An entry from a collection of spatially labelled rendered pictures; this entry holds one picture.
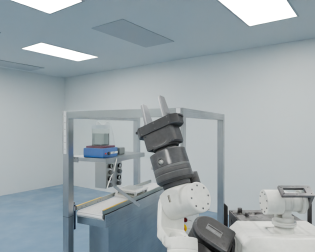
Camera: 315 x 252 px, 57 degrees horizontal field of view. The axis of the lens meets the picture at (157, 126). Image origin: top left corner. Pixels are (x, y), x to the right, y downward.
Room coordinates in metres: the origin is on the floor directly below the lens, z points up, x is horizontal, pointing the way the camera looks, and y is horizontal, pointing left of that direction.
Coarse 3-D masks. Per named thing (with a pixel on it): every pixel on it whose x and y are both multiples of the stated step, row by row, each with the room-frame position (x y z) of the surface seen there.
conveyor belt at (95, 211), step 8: (152, 184) 3.43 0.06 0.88; (152, 192) 3.04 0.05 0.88; (104, 200) 2.69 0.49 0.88; (112, 200) 2.69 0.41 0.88; (120, 200) 2.69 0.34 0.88; (88, 208) 2.43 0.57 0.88; (96, 208) 2.43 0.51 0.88; (104, 208) 2.43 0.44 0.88; (88, 216) 2.32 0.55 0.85; (96, 216) 2.28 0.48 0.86
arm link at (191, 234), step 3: (189, 231) 0.82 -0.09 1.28; (192, 231) 0.79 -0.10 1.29; (189, 234) 0.80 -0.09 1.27; (192, 234) 0.79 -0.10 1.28; (195, 237) 0.77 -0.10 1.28; (198, 243) 0.76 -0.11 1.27; (201, 243) 0.76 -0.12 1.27; (198, 246) 0.75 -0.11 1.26; (201, 246) 0.75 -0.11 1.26; (204, 246) 0.75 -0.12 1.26; (198, 249) 0.74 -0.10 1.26; (201, 249) 0.74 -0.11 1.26; (204, 249) 0.74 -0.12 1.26; (207, 249) 0.74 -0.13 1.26; (210, 249) 0.76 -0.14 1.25
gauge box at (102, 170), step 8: (96, 168) 2.26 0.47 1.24; (104, 168) 2.23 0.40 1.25; (112, 168) 2.31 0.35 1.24; (120, 168) 2.41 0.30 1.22; (96, 176) 2.26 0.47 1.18; (104, 176) 2.23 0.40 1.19; (112, 176) 2.31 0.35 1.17; (96, 184) 2.26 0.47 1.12; (104, 184) 2.23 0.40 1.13; (112, 184) 2.31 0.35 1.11
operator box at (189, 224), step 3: (198, 213) 1.83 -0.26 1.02; (189, 216) 1.80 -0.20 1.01; (192, 216) 1.79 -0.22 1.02; (195, 216) 1.78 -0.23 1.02; (189, 219) 1.80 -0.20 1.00; (192, 219) 1.79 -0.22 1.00; (186, 222) 1.81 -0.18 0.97; (189, 222) 1.80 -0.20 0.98; (192, 222) 1.79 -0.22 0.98; (186, 225) 1.81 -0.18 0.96; (189, 225) 1.80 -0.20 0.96; (189, 228) 1.80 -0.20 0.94; (186, 231) 1.81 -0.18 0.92
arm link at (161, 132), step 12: (156, 120) 0.69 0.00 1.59; (168, 120) 0.68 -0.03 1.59; (180, 120) 0.69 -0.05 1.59; (144, 132) 0.71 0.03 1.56; (156, 132) 0.69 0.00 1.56; (168, 132) 0.68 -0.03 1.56; (180, 132) 0.70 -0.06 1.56; (156, 144) 0.69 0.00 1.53; (168, 144) 0.67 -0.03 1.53; (156, 156) 0.66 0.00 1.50; (168, 156) 0.65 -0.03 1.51; (180, 156) 0.66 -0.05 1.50; (156, 168) 0.66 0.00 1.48
